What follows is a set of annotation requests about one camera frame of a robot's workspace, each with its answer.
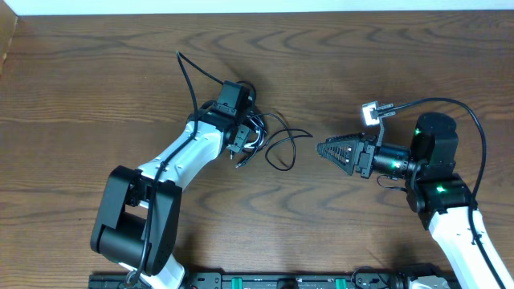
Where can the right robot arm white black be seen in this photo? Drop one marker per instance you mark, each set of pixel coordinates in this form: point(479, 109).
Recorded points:
point(437, 194)

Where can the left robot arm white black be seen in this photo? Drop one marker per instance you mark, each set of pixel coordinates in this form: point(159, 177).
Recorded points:
point(136, 224)

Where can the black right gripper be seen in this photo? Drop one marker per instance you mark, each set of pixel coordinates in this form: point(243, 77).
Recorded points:
point(362, 152)

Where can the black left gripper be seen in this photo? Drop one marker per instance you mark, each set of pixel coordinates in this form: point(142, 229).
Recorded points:
point(245, 132)

